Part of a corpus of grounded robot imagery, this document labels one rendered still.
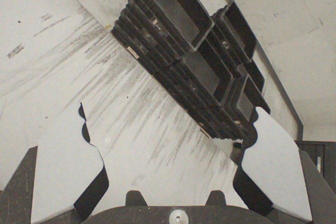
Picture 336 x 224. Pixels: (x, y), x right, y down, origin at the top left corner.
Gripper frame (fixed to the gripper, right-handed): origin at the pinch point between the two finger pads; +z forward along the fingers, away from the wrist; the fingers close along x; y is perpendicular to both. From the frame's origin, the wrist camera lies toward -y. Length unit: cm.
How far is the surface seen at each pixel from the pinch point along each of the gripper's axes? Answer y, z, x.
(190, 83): 33, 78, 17
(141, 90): 13.8, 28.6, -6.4
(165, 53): 15, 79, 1
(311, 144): 82, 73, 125
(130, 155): 26.5, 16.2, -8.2
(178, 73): 27, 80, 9
